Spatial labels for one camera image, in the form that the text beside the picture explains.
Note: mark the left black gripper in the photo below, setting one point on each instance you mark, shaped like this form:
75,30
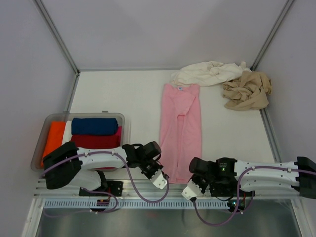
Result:
157,167

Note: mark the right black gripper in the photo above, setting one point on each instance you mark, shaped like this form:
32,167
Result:
203,187

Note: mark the pink t shirt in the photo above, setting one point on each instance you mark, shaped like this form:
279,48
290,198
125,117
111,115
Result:
180,137

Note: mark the beige tan t shirt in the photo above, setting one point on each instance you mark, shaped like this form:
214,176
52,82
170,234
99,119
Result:
250,91

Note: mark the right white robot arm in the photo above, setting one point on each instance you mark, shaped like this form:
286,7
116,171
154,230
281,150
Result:
232,178

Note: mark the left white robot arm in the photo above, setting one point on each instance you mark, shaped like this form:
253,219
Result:
76,166

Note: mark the magenta rolled t shirt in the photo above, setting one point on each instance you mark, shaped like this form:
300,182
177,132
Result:
119,133

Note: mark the dark red rolled t shirt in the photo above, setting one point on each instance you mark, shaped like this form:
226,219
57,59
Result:
96,142

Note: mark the blue rolled t shirt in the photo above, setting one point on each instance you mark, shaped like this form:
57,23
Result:
94,126

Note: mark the white rolled t shirt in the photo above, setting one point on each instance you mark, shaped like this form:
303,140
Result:
67,132

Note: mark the orange rolled t shirt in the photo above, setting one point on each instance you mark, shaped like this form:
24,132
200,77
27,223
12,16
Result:
54,139

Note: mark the cream white t shirt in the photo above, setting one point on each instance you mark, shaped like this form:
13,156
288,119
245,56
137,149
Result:
208,73

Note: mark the grey plastic bin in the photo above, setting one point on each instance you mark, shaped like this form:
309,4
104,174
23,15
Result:
66,116

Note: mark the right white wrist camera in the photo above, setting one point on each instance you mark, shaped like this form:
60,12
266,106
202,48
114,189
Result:
192,190

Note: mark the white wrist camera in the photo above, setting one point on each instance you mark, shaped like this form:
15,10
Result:
192,190
159,180

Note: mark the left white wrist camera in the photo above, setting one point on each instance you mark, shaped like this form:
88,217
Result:
159,180

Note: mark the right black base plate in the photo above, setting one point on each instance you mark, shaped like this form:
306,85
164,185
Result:
221,189

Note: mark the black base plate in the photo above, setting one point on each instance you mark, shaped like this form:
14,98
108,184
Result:
113,187
221,189

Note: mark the aluminium rail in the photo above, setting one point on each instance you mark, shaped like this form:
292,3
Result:
147,190

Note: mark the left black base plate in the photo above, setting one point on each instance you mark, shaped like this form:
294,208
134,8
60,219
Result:
113,187

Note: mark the white slotted cable duct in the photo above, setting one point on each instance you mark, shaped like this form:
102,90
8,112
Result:
122,203

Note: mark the left aluminium frame post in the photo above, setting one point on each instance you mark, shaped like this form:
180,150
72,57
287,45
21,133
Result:
56,35

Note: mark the aluminium frame post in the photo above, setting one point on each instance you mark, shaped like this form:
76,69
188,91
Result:
272,33
56,35

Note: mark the right aluminium frame post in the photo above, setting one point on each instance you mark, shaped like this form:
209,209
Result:
272,33

